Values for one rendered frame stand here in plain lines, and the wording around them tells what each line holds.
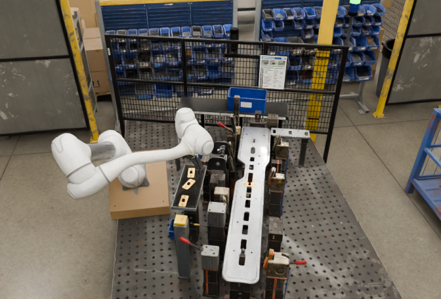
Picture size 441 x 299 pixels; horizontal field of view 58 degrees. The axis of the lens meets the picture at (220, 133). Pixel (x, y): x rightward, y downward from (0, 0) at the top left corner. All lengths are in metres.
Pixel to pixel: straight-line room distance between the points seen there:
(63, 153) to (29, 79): 2.65
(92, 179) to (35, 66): 2.67
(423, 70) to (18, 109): 4.69
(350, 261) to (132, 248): 1.35
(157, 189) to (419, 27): 3.52
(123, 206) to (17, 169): 2.15
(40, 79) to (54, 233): 1.63
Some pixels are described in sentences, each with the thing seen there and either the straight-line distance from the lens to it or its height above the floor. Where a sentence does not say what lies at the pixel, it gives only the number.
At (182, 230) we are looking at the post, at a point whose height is 1.11.
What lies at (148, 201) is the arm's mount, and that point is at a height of 0.81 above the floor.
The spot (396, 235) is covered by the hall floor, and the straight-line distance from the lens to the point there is 3.91.
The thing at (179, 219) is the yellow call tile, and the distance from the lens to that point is 2.15.
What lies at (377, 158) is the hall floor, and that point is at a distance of 4.70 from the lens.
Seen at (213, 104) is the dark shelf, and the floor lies 1.03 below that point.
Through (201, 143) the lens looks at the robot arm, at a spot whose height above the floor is 1.60.
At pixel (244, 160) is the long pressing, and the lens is 2.76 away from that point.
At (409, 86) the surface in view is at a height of 0.38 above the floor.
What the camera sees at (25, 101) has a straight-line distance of 4.75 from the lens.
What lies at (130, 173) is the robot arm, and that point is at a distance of 2.50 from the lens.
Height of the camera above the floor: 2.73
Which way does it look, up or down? 35 degrees down
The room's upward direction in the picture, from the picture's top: straight up
